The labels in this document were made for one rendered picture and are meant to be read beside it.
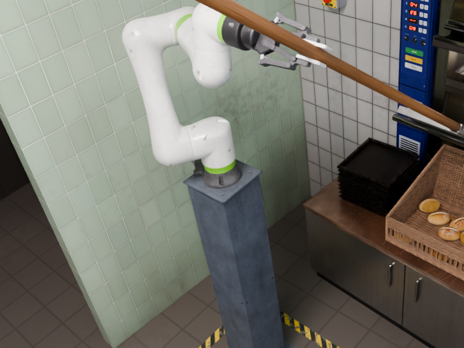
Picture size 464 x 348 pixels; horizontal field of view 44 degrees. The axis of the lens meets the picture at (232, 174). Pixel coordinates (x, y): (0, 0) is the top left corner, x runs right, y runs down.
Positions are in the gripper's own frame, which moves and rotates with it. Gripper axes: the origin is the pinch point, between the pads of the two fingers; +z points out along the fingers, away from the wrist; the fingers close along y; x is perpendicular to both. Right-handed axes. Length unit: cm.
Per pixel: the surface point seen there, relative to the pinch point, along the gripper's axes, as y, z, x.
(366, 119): 8, -76, -171
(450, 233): 42, -5, -154
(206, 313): 139, -103, -139
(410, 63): -23, -49, -140
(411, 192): 32, -27, -149
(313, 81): -2, -112, -164
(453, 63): -29, -32, -146
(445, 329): 83, 8, -161
